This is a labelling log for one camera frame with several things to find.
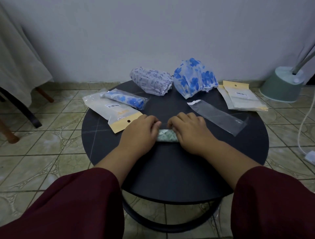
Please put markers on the person's right hand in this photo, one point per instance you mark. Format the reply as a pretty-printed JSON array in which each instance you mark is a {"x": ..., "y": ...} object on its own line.
[{"x": 193, "y": 135}]

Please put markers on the clear empty plastic sleeve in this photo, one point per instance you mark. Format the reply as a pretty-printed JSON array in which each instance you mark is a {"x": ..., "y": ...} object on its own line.
[{"x": 217, "y": 117}]

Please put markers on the wooden furniture leg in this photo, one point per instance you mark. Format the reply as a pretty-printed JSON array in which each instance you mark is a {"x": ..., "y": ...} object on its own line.
[
  {"x": 8, "y": 134},
  {"x": 44, "y": 94}
]

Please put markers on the blue floral shower cap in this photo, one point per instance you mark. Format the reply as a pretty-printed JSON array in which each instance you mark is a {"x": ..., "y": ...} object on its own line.
[{"x": 194, "y": 77}]

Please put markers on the white lamp pole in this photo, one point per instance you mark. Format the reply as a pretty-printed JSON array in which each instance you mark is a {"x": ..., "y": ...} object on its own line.
[{"x": 304, "y": 61}]

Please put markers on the round black side table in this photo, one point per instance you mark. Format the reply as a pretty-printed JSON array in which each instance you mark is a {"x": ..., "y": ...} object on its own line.
[{"x": 172, "y": 170}]

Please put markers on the white pouch with yellow header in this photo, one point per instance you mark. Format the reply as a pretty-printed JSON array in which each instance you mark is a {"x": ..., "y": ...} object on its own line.
[
  {"x": 110, "y": 110},
  {"x": 242, "y": 97}
]

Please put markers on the person's right thumb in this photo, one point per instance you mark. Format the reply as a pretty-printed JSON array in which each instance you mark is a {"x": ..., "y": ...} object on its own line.
[{"x": 171, "y": 123}]

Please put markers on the plain white pouch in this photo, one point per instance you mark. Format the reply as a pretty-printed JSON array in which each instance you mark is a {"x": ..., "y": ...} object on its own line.
[{"x": 222, "y": 97}]

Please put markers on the black curved furniture leg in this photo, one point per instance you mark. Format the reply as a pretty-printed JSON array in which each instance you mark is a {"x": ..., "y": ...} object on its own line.
[{"x": 23, "y": 109}]

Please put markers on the person's left hand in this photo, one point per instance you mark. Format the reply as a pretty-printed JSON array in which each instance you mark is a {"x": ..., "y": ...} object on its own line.
[{"x": 139, "y": 137}]

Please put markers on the maroon sleeve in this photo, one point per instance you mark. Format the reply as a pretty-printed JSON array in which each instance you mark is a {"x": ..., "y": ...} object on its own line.
[
  {"x": 273, "y": 204},
  {"x": 69, "y": 206}
]

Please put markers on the green patterned shower cap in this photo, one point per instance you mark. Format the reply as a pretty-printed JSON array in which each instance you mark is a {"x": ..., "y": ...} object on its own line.
[{"x": 167, "y": 136}]

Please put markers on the bagged rolled blue floral cap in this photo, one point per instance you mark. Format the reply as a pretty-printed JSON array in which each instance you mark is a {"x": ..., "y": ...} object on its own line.
[{"x": 126, "y": 99}]

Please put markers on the white patterned shower cap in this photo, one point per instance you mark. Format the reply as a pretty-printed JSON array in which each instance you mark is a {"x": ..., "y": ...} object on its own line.
[{"x": 151, "y": 81}]

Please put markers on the green round lamp base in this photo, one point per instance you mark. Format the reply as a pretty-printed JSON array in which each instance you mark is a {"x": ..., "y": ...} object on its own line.
[{"x": 281, "y": 86}]

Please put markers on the person's left thumb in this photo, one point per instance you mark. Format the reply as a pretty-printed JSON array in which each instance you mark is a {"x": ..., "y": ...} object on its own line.
[{"x": 156, "y": 129}]

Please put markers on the person's left forearm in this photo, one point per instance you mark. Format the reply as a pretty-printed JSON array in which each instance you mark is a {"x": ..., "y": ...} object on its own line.
[{"x": 115, "y": 165}]

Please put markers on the person's right forearm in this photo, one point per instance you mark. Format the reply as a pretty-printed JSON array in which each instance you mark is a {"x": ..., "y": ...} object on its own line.
[{"x": 226, "y": 163}]

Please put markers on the grey draped cloth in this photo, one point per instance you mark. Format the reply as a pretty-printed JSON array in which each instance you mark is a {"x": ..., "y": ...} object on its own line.
[{"x": 19, "y": 61}]

